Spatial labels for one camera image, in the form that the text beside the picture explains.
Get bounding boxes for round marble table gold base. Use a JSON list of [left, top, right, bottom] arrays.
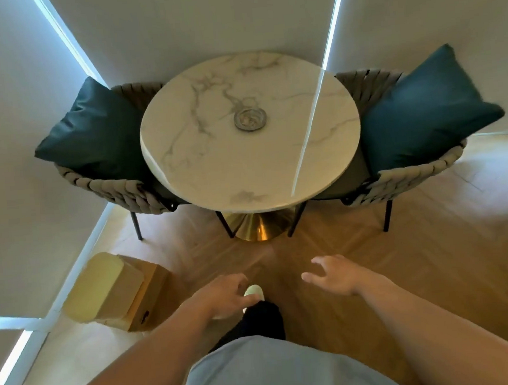
[[134, 44, 369, 251]]

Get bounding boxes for brown cardboard box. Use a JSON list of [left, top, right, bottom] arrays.
[[90, 251, 175, 335]]

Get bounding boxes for round metal ashtray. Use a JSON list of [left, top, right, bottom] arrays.
[[233, 107, 269, 133]]

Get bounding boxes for black trousers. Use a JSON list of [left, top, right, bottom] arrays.
[[206, 300, 287, 354]]

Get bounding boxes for dark teal cushion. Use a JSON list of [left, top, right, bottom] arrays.
[[29, 72, 154, 191], [354, 39, 508, 179]]

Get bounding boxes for person's left forearm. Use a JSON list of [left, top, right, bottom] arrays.
[[39, 295, 221, 385]]

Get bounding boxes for pale slipper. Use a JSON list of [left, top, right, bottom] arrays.
[[241, 284, 266, 314]]

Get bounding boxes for person's right forearm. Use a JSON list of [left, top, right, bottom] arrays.
[[356, 261, 508, 385]]

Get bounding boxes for woven rope chair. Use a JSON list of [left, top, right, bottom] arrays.
[[276, 62, 474, 241], [48, 75, 236, 252]]

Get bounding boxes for person's left hand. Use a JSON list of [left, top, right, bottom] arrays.
[[190, 272, 263, 323]]

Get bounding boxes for person's right hand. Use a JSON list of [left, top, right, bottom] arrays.
[[300, 252, 369, 301]]

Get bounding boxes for light grey shirt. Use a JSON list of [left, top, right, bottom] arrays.
[[174, 324, 408, 385]]

